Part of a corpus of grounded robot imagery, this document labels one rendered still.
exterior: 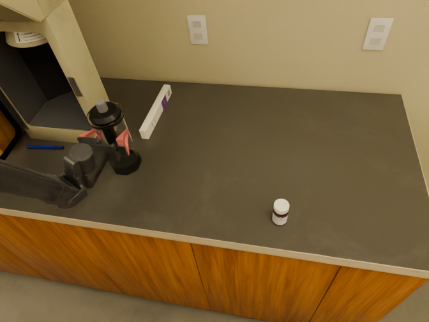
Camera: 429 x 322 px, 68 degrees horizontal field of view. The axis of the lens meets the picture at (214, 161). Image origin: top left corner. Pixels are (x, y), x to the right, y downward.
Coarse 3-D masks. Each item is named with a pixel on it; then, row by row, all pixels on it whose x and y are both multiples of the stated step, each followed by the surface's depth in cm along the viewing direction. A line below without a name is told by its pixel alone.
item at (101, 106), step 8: (96, 104) 88; (104, 104) 89; (112, 104) 92; (96, 112) 90; (104, 112) 90; (112, 112) 90; (120, 112) 92; (96, 120) 89; (104, 120) 89; (112, 120) 89
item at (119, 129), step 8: (120, 104) 94; (88, 112) 93; (88, 120) 90; (112, 128) 91; (120, 128) 93; (104, 136) 93; (112, 136) 93; (128, 144) 99; (136, 152) 105; (120, 160) 101; (128, 160) 102; (136, 160) 105; (120, 168) 104
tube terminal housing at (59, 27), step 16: (48, 0) 80; (64, 0) 86; (48, 16) 80; (64, 16) 86; (32, 32) 84; (48, 32) 83; (64, 32) 87; (80, 32) 93; (64, 48) 87; (80, 48) 94; (64, 64) 90; (80, 64) 95; (80, 80) 96; (96, 80) 104; (80, 96) 98; (96, 96) 105; (32, 128) 116; (48, 128) 114
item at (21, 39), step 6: (6, 36) 91; (12, 36) 89; (18, 36) 88; (24, 36) 88; (30, 36) 89; (36, 36) 89; (42, 36) 90; (6, 42) 92; (12, 42) 90; (18, 42) 89; (24, 42) 89; (30, 42) 89; (36, 42) 90; (42, 42) 90
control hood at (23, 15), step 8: (0, 0) 66; (8, 0) 68; (16, 0) 70; (24, 0) 73; (32, 0) 75; (0, 8) 70; (8, 8) 69; (16, 8) 71; (24, 8) 73; (32, 8) 75; (40, 8) 77; (0, 16) 75; (8, 16) 75; (16, 16) 74; (24, 16) 74; (32, 16) 75; (40, 16) 78
